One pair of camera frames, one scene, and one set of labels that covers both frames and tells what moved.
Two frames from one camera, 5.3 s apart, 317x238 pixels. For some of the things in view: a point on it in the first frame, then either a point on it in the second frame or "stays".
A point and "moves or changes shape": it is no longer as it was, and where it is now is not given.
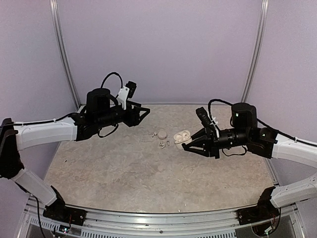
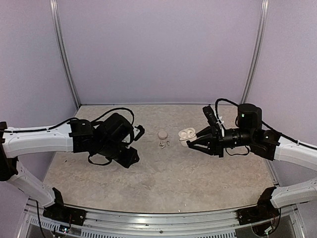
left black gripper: [135, 120] -> [128, 161]
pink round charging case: [162, 135] stays
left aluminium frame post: [57, 31] stays
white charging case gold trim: [182, 137] moves or changes shape
